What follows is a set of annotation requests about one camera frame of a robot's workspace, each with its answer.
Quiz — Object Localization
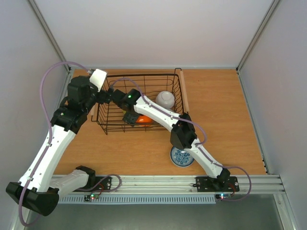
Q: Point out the orange rimmed stack bowl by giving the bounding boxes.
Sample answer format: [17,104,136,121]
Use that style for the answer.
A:
[135,115,153,127]

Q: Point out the plain white bowl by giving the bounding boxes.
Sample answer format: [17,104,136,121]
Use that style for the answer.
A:
[155,91,175,109]

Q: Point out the blue patterned plate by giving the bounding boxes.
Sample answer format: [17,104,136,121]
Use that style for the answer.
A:
[170,147,194,168]

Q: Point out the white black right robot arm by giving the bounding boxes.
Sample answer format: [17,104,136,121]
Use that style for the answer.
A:
[108,88,230,191]

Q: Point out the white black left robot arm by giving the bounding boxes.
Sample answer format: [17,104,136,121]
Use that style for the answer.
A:
[6,70,107,216]

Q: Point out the left small circuit board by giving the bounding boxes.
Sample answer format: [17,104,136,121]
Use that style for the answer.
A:
[83,194,100,202]

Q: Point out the small circuit board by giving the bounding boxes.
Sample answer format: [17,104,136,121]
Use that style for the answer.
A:
[83,194,100,202]
[215,193,232,200]

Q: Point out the right small circuit board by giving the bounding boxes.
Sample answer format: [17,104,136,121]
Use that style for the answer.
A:
[215,193,232,200]

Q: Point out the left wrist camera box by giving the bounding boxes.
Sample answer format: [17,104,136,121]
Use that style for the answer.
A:
[89,69,107,92]

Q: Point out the black wire dish rack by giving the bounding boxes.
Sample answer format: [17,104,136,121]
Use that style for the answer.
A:
[91,68,189,134]

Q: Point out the right wooden rack handle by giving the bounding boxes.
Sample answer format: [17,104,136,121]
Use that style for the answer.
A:
[179,70,189,113]

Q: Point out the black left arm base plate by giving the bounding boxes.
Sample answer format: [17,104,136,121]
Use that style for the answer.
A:
[73,176,112,192]

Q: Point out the grey slotted cable duct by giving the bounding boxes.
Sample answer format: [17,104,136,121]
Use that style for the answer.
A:
[59,194,216,205]

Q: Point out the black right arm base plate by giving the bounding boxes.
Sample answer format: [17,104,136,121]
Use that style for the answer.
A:
[192,176,240,192]

